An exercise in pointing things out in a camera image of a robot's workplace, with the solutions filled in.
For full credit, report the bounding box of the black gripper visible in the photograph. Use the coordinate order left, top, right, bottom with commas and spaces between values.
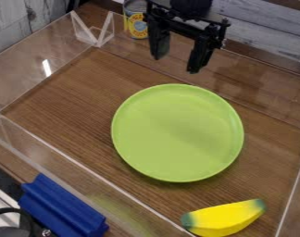
147, 0, 231, 74

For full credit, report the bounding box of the yellow toy banana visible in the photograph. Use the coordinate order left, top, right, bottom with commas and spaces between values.
181, 199, 267, 237

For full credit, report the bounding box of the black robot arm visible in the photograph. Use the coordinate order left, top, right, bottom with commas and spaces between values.
144, 0, 231, 74

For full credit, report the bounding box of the green round plate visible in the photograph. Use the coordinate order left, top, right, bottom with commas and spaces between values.
111, 83, 244, 182

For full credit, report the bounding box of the yellow labelled tin can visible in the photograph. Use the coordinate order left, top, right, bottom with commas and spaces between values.
124, 0, 148, 40

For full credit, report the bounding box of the blue plastic clamp block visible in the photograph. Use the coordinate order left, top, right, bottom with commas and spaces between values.
20, 173, 109, 237

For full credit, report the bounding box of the clear acrylic corner bracket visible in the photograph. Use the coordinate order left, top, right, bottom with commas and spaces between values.
72, 11, 116, 48

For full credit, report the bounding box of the clear acrylic front wall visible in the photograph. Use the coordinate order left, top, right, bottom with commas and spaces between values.
0, 115, 195, 237

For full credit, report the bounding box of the black cable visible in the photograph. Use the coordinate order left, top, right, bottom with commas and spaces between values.
0, 206, 38, 237

